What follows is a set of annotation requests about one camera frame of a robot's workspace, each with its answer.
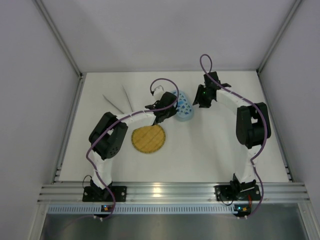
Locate light blue lunch box lid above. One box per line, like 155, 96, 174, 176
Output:
177, 90, 194, 112

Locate metal serving tongs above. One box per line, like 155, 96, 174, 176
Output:
101, 83, 133, 114

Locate light blue lunch box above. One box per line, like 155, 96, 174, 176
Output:
174, 111, 194, 122

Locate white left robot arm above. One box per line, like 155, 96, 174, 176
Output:
86, 91, 178, 195

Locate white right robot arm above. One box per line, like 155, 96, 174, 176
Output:
193, 71, 271, 201

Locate round bamboo plate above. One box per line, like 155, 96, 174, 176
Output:
131, 124, 166, 154

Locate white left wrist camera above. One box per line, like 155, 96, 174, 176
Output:
151, 85, 165, 101

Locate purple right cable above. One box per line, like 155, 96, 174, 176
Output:
199, 53, 266, 220

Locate purple cable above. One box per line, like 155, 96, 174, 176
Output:
85, 78, 180, 221
199, 53, 266, 220

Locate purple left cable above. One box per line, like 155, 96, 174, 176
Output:
85, 78, 180, 221

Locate aluminium frame post right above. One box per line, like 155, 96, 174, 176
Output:
256, 0, 304, 76

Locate aluminium frame post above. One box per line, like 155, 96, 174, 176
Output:
256, 0, 304, 76
33, 0, 84, 78

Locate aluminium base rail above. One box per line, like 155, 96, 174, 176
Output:
37, 182, 310, 204

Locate aluminium frame post left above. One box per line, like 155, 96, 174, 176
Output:
33, 0, 84, 78

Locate slotted cable duct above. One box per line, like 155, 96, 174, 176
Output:
47, 203, 248, 215

